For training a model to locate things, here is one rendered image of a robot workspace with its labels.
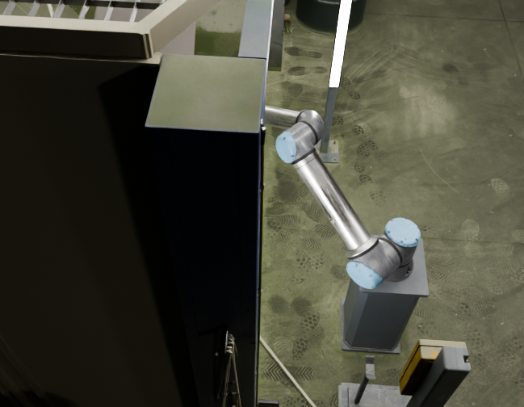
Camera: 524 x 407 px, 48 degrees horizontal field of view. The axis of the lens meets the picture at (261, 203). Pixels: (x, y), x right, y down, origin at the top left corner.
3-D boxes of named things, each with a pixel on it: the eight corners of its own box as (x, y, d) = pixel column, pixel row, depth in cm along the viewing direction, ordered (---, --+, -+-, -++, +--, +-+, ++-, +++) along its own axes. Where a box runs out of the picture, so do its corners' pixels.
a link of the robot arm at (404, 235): (420, 252, 263) (429, 229, 249) (396, 274, 255) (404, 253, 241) (393, 231, 269) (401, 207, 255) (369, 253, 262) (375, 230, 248)
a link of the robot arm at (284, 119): (333, 108, 242) (236, 91, 293) (312, 123, 237) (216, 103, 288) (340, 133, 248) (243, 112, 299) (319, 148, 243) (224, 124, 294)
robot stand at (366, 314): (396, 302, 330) (421, 237, 279) (400, 354, 311) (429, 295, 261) (340, 299, 331) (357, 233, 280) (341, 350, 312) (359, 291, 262)
